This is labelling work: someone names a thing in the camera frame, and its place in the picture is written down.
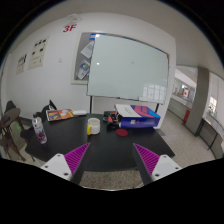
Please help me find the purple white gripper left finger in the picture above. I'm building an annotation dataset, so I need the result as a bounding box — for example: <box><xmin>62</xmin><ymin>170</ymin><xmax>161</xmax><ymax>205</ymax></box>
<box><xmin>41</xmin><ymin>143</ymin><xmax>90</xmax><ymax>181</ymax></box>

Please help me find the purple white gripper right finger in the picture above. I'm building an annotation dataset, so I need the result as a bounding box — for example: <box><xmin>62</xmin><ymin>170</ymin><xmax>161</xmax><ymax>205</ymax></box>
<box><xmin>133</xmin><ymin>143</ymin><xmax>181</xmax><ymax>182</ymax></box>

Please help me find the clear plastic water bottle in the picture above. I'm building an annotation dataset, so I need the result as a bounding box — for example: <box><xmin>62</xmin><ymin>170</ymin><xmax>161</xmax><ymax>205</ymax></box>
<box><xmin>32</xmin><ymin>113</ymin><xmax>47</xmax><ymax>144</ymax></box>

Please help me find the red round coaster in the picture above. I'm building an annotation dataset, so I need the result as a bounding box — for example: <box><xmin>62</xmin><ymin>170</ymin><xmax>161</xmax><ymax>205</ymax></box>
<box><xmin>116</xmin><ymin>129</ymin><xmax>128</xmax><ymax>137</ymax></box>

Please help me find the colourful orange book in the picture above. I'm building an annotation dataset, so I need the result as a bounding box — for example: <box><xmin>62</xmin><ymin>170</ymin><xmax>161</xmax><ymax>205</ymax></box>
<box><xmin>47</xmin><ymin>109</ymin><xmax>74</xmax><ymax>121</ymax></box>

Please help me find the white flat object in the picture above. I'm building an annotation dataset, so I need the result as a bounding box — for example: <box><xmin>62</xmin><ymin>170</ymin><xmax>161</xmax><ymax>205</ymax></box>
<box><xmin>73</xmin><ymin>110</ymin><xmax>87</xmax><ymax>116</ymax></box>

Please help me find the blue white cardboard box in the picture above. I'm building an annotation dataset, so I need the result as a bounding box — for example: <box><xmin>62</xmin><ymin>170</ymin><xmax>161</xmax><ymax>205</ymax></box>
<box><xmin>115</xmin><ymin>104</ymin><xmax>160</xmax><ymax>128</ymax></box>

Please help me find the black office chair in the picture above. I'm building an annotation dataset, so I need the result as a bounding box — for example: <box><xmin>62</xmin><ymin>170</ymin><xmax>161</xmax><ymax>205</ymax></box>
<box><xmin>41</xmin><ymin>100</ymin><xmax>57</xmax><ymax>122</ymax></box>

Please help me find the red black items pile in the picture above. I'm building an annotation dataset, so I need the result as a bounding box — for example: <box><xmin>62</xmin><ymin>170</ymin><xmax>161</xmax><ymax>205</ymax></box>
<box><xmin>103</xmin><ymin>111</ymin><xmax>121</xmax><ymax>126</ymax></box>

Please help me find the brown wooden chair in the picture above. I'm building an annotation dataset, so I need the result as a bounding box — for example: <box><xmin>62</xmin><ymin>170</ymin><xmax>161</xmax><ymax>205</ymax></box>
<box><xmin>0</xmin><ymin>108</ymin><xmax>25</xmax><ymax>161</ymax></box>

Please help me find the large glass whiteboard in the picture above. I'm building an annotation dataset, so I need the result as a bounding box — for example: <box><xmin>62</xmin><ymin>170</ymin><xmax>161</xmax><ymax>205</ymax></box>
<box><xmin>87</xmin><ymin>34</ymin><xmax>169</xmax><ymax>104</ymax></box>

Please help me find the grey notice board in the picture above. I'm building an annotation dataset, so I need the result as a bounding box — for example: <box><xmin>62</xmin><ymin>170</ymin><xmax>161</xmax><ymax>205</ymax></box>
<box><xmin>71</xmin><ymin>32</ymin><xmax>95</xmax><ymax>84</ymax></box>

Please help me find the white mug yellow handle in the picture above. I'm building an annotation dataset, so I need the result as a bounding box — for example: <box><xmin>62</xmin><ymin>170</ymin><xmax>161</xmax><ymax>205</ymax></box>
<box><xmin>87</xmin><ymin>118</ymin><xmax>100</xmax><ymax>135</ymax></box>

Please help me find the white wall poster left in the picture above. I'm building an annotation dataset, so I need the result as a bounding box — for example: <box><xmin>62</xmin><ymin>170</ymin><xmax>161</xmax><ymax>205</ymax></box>
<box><xmin>16</xmin><ymin>54</ymin><xmax>27</xmax><ymax>74</ymax></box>

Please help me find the white wall poster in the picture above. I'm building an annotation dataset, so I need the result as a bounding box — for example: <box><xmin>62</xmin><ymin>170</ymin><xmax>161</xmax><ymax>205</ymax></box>
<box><xmin>16</xmin><ymin>54</ymin><xmax>27</xmax><ymax>74</ymax></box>
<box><xmin>28</xmin><ymin>36</ymin><xmax>49</xmax><ymax>69</ymax></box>

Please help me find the white wall poster right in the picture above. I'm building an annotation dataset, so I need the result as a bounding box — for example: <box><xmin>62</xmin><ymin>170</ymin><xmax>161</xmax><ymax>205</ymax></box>
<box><xmin>28</xmin><ymin>36</ymin><xmax>49</xmax><ymax>69</ymax></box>

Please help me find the red 3F wall sign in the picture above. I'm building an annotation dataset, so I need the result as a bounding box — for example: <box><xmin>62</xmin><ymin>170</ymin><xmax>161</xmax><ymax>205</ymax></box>
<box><xmin>62</xmin><ymin>24</ymin><xmax>77</xmax><ymax>33</ymax></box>

